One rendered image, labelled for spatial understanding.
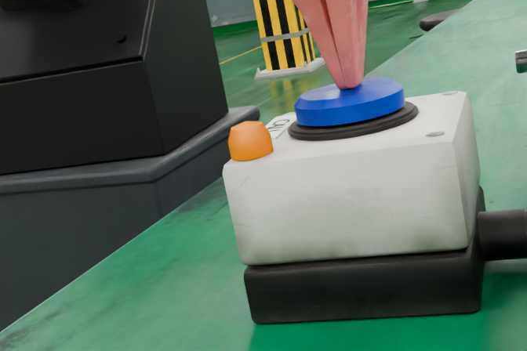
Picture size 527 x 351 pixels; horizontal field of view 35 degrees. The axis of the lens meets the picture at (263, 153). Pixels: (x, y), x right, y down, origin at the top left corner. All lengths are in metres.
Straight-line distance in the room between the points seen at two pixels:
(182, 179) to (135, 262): 0.25
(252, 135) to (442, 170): 0.06
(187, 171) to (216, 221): 0.22
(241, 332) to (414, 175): 0.08
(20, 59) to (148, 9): 0.11
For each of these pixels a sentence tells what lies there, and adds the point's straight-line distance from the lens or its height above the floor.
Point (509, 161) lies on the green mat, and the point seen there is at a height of 0.78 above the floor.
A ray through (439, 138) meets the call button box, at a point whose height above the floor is 0.84.
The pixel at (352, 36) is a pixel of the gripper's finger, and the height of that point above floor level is 0.87.
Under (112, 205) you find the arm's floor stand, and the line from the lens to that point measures 0.63.
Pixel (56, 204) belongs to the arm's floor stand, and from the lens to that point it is 0.66.
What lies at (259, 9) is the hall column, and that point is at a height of 0.54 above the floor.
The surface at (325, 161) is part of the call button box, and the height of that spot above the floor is 0.84.
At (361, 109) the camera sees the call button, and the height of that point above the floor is 0.85.
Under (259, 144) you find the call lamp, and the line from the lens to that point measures 0.28.
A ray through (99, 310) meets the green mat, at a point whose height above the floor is 0.78.
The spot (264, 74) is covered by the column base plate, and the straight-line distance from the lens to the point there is 6.82.
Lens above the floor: 0.90
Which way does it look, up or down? 13 degrees down
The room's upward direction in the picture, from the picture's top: 11 degrees counter-clockwise
